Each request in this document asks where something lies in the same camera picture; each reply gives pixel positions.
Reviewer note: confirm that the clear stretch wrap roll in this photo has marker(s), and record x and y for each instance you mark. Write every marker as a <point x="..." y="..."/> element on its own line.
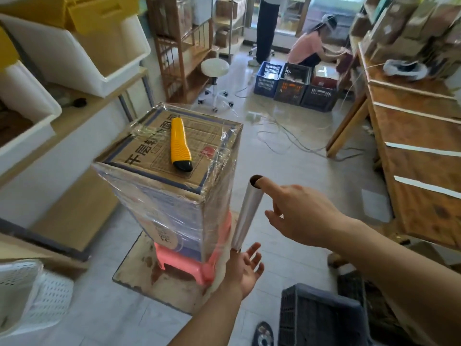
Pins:
<point x="248" y="212"/>

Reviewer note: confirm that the person's left hand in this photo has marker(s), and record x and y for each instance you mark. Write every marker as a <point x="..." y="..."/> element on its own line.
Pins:
<point x="241" y="272"/>

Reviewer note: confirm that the pink plastic stool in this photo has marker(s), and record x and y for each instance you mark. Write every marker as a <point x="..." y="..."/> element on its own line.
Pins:
<point x="201" y="270"/>

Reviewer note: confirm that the white headset device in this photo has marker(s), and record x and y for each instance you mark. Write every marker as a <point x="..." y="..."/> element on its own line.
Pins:
<point x="405" y="69"/>

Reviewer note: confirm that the blue plastic crate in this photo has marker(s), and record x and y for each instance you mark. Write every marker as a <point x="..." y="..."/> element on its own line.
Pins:
<point x="267" y="79"/>

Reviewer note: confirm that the large white storage bin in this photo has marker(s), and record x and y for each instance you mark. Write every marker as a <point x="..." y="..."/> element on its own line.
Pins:
<point x="64" y="57"/>

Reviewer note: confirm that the wooden wall shelf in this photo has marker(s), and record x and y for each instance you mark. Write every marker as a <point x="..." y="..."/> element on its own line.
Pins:
<point x="79" y="111"/>

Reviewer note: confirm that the person's patterned shoe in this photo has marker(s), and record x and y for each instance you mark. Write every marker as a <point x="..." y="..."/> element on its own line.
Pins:
<point x="263" y="335"/>

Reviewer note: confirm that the white round swivel stool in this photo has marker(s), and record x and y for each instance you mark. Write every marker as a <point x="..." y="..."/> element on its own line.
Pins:
<point x="215" y="68"/>

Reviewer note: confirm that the dark grey plastic crate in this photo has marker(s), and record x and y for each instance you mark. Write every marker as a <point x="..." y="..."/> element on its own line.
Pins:
<point x="320" y="317"/>

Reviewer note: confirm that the dark navy plastic crate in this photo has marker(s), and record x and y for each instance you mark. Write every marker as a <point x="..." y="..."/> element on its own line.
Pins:
<point x="318" y="99"/>

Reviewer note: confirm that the person's right forearm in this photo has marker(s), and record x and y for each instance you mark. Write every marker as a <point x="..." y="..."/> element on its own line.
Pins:
<point x="396" y="277"/>

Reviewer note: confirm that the yellow utility knife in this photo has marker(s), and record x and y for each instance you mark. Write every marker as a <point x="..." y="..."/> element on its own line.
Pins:
<point x="179" y="144"/>

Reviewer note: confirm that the wooden shelf rack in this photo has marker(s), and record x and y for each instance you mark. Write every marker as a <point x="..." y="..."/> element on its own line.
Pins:
<point x="180" y="50"/>

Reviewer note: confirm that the stained flat board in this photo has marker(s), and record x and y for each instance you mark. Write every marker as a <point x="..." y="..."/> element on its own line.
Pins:
<point x="144" y="273"/>

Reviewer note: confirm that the person's left forearm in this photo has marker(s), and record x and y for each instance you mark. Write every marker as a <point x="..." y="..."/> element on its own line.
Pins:
<point x="209" y="320"/>

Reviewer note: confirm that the yellow bin lid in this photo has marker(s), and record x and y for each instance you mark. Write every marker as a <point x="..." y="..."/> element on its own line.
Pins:
<point x="90" y="10"/>

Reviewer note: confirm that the yellow plastic container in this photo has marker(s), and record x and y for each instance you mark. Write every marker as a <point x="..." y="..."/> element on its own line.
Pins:
<point x="7" y="50"/>

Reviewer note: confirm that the white perforated plastic basket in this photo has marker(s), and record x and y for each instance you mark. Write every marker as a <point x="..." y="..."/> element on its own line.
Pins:
<point x="28" y="295"/>

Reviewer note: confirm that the long wooden workbench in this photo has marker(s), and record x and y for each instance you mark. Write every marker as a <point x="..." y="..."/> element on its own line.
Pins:
<point x="414" y="147"/>

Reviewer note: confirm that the black crate with orange contents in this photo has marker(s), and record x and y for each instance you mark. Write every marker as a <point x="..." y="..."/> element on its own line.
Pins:
<point x="292" y="86"/>

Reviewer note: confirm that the metal shelf with boxes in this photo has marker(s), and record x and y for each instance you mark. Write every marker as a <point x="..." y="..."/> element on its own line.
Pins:
<point x="228" y="25"/>

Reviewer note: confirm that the person's right hand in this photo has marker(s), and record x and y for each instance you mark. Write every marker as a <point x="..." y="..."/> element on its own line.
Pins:
<point x="306" y="216"/>

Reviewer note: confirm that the plastic-wrapped cardboard box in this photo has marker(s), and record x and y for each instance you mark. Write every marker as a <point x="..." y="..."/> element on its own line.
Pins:
<point x="173" y="198"/>

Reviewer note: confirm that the pile of cardboard boxes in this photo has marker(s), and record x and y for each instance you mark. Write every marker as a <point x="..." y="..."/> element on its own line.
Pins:
<point x="407" y="25"/>

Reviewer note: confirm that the person's right thumb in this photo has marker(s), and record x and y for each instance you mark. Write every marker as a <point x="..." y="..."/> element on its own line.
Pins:
<point x="275" y="220"/>

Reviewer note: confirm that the person's left middle finger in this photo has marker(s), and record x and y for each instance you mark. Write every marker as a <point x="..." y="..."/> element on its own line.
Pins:
<point x="257" y="261"/>

